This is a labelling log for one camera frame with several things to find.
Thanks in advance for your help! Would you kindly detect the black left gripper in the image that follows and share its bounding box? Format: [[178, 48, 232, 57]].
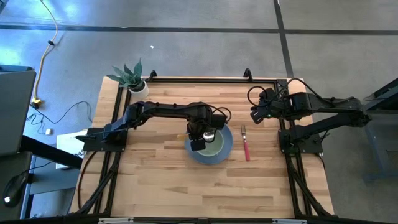
[[186, 114, 228, 152]]

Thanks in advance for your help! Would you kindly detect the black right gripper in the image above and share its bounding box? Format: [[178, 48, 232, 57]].
[[251, 87, 293, 125]]

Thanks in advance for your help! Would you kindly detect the spoon with yellow handle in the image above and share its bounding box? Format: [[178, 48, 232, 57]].
[[176, 130, 216, 143]]

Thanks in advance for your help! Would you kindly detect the pale green bowl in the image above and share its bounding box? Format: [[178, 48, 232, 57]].
[[196, 129, 224, 157]]

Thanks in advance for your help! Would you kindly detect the blue round plate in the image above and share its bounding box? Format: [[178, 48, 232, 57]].
[[185, 123, 233, 166]]

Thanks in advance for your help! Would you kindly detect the fork with red handle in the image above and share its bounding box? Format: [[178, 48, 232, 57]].
[[241, 124, 251, 162]]

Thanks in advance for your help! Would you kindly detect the white plant pot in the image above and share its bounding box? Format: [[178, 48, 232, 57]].
[[128, 80, 149, 100]]

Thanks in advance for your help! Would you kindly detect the green potted plant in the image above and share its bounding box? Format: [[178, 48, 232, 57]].
[[106, 58, 144, 90]]

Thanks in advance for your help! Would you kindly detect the white paper sheet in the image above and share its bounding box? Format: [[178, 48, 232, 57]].
[[55, 129, 90, 170]]

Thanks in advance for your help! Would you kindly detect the black desk bar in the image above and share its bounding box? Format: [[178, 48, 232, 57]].
[[20, 135, 83, 170]]

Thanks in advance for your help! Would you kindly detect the grey desk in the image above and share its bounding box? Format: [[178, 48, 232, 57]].
[[0, 152, 81, 222]]

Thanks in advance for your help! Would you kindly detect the grey computer monitor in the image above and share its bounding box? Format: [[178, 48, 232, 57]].
[[0, 64, 37, 156]]

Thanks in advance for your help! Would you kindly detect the black computer mouse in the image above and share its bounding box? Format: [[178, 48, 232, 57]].
[[2, 174, 29, 208]]

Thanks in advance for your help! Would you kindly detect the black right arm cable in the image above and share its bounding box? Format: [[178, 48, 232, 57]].
[[246, 85, 266, 108]]

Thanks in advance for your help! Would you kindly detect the black aluminium table frame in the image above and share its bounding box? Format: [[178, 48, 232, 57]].
[[70, 68, 335, 218]]

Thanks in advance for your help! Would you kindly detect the white bracket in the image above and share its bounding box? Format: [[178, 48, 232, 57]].
[[98, 217, 134, 224], [272, 218, 307, 224]]

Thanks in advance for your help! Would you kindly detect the grey metal table frame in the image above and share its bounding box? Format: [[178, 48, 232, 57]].
[[363, 77, 398, 183]]

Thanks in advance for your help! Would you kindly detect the black floor cable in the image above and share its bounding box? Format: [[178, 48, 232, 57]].
[[26, 101, 93, 125]]

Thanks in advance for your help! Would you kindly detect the yellow floor cable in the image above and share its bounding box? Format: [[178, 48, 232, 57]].
[[30, 0, 59, 108]]

